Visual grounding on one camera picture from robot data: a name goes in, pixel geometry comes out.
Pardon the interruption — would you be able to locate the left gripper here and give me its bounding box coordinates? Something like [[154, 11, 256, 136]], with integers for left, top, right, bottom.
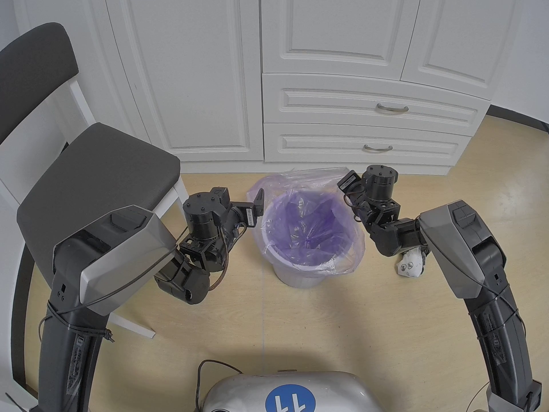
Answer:
[[223, 204, 251, 240]]

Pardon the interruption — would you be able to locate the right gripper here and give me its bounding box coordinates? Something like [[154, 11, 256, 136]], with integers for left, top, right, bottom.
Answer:
[[348, 191, 375, 227]]

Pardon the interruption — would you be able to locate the purple plastic bag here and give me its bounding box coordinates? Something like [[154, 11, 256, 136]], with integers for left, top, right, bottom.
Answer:
[[246, 167, 366, 274]]

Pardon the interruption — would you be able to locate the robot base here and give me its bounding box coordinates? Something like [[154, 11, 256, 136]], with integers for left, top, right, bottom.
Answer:
[[195, 372, 378, 412]]

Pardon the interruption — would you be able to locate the white trash bin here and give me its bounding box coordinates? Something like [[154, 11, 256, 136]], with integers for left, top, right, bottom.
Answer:
[[261, 191, 360, 289]]

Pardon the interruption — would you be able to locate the crumpled white paper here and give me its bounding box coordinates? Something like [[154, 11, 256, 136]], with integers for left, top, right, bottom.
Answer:
[[395, 248, 425, 280]]

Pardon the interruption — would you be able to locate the grey padded white chair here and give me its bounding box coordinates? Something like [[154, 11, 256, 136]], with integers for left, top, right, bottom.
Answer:
[[0, 23, 189, 339]]

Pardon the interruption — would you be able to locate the white wardrobe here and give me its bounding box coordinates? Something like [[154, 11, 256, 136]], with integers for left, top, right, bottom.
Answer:
[[12, 0, 523, 177]]

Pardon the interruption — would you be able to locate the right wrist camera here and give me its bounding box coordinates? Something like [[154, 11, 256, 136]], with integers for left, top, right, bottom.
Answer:
[[337, 170, 361, 195]]

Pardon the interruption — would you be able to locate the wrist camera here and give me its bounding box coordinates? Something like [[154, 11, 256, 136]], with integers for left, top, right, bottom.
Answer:
[[337, 170, 361, 195], [241, 188, 265, 229]]

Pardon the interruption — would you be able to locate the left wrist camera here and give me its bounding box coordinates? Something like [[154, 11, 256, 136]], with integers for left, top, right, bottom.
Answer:
[[241, 188, 265, 229]]

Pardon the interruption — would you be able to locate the black cable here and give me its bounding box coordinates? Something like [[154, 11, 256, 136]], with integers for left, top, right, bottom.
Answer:
[[195, 360, 243, 410]]

